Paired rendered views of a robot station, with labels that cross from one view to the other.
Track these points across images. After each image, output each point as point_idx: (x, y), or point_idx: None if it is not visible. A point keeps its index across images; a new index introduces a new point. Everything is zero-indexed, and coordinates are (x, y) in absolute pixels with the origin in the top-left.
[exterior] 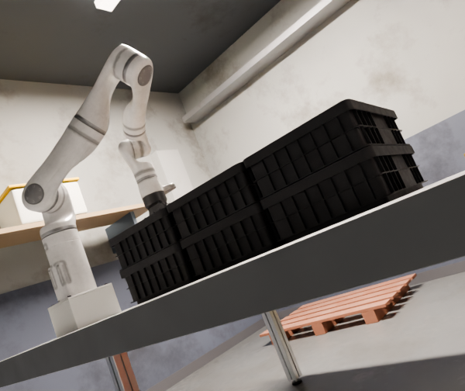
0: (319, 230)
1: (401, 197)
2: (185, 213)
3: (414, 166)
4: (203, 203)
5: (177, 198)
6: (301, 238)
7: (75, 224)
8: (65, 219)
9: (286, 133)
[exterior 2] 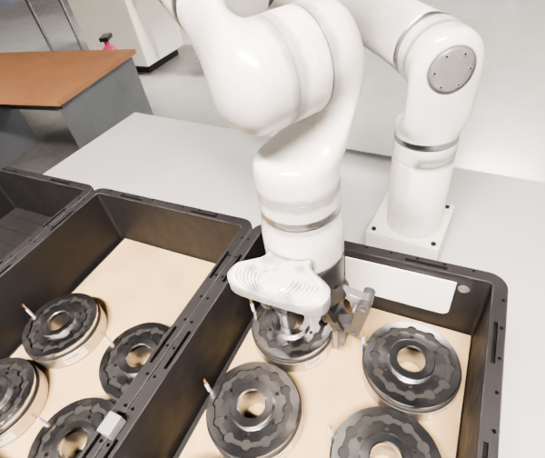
0: (138, 176)
1: (96, 180)
2: (222, 241)
3: None
4: (182, 231)
5: (217, 213)
6: (153, 163)
7: (401, 137)
8: (397, 116)
9: (39, 174)
